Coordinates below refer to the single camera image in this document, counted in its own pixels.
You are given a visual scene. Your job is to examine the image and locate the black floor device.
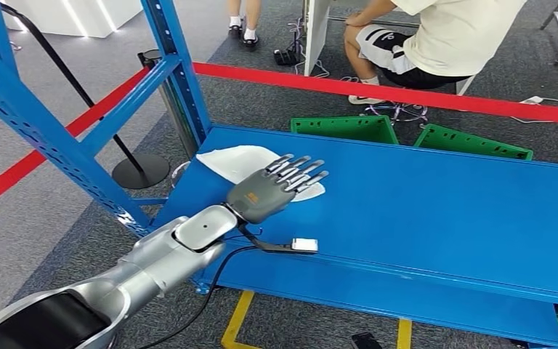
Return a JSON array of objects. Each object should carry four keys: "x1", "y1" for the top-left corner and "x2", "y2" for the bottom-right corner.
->
[{"x1": 272, "y1": 48, "x2": 302, "y2": 67}]

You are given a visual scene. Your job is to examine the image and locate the white desk panel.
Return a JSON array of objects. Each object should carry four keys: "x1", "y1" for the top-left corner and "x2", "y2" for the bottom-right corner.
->
[{"x1": 303, "y1": 0, "x2": 400, "y2": 77}]

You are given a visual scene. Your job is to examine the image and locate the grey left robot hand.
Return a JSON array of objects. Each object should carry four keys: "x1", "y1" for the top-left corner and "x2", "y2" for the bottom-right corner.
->
[{"x1": 226, "y1": 153, "x2": 331, "y2": 225}]

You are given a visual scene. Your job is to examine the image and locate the thin black post round base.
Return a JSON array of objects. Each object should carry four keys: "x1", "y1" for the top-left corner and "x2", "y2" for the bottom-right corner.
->
[{"x1": 0, "y1": 2, "x2": 171, "y2": 190}]

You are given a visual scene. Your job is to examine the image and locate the standing person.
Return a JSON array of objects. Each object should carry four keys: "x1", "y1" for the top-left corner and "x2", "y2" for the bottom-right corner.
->
[{"x1": 227, "y1": 0, "x2": 262, "y2": 49}]

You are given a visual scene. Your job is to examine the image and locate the white curved plastic shell part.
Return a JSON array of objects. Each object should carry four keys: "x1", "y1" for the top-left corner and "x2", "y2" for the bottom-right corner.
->
[{"x1": 195, "y1": 144, "x2": 327, "y2": 204}]

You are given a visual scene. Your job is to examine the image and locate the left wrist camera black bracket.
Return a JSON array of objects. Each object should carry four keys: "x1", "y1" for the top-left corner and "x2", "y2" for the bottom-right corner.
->
[{"x1": 238, "y1": 223, "x2": 320, "y2": 255}]

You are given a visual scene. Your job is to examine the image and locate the seated person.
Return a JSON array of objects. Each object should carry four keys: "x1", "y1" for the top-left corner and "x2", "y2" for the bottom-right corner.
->
[{"x1": 344, "y1": 0, "x2": 527, "y2": 106}]

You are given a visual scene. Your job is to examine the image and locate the red barrier belt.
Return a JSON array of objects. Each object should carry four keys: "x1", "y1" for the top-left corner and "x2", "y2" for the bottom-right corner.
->
[
  {"x1": 193, "y1": 63, "x2": 558, "y2": 127},
  {"x1": 0, "y1": 67, "x2": 151, "y2": 217}
]

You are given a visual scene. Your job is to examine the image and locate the blue metal shelf board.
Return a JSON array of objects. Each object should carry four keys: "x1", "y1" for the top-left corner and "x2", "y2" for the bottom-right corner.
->
[
  {"x1": 194, "y1": 248, "x2": 558, "y2": 348},
  {"x1": 151, "y1": 125, "x2": 558, "y2": 309}
]

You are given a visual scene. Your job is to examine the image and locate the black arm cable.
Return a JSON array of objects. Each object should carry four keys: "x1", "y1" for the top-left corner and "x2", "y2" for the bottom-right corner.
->
[{"x1": 137, "y1": 245, "x2": 261, "y2": 349}]

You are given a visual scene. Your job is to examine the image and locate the blue metal shelf rack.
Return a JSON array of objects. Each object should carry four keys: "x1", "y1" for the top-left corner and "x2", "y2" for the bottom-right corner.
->
[{"x1": 0, "y1": 0, "x2": 558, "y2": 349}]

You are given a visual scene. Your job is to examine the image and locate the black stool chrome base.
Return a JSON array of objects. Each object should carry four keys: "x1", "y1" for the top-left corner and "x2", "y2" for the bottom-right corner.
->
[{"x1": 363, "y1": 67, "x2": 472, "y2": 124}]

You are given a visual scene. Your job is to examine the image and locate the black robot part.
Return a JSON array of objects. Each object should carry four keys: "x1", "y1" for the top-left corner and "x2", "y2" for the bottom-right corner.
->
[{"x1": 351, "y1": 332, "x2": 384, "y2": 349}]

